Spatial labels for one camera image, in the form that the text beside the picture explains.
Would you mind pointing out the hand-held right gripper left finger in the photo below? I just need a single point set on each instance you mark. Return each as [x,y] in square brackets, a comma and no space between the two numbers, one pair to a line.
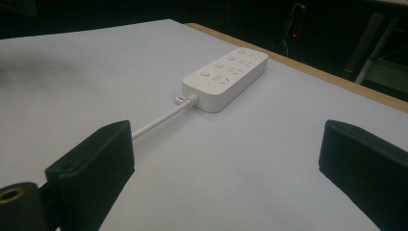
[93,173]

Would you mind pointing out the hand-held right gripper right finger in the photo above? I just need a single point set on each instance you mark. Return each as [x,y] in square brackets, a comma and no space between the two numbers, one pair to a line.
[365,166]

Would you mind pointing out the white power strip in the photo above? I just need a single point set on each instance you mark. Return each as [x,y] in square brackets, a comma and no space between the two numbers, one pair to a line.
[224,78]

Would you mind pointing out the metal stand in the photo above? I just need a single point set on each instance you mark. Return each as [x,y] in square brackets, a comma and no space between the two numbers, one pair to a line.
[377,48]

